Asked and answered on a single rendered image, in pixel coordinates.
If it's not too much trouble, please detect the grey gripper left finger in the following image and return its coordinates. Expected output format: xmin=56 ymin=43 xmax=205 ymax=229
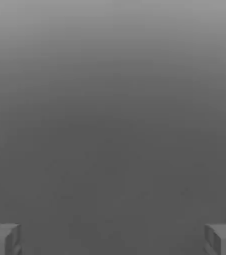
xmin=0 ymin=223 xmax=23 ymax=255

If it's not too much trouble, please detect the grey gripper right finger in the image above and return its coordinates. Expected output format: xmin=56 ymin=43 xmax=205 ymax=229
xmin=204 ymin=223 xmax=226 ymax=255

